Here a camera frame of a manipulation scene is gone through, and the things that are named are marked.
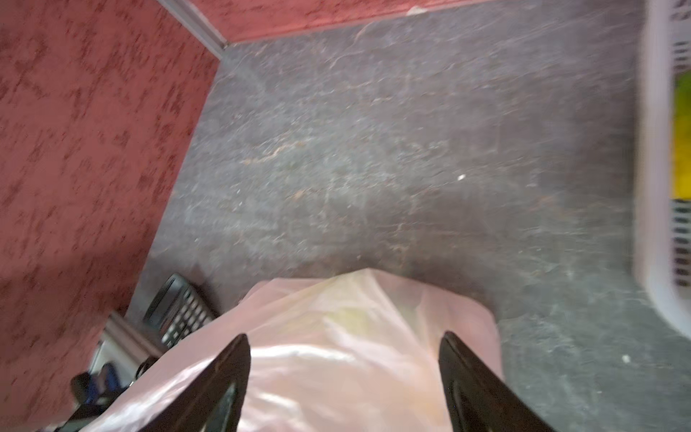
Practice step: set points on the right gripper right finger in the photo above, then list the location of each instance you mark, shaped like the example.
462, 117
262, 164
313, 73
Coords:
476, 399

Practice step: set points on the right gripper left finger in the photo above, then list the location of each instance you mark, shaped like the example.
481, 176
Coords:
214, 400

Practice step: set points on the pink plastic bag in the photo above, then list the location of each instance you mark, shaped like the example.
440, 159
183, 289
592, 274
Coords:
355, 352

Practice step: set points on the white plastic basket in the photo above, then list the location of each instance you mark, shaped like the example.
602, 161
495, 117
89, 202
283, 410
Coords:
661, 241

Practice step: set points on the green pepper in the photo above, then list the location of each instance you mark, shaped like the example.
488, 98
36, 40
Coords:
681, 138

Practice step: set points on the black calculator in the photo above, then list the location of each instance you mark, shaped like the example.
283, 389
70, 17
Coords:
177, 311

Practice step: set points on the blue black device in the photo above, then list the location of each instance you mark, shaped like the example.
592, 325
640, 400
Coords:
100, 388

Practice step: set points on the left aluminium corner post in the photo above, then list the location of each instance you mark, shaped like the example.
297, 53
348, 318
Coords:
197, 24

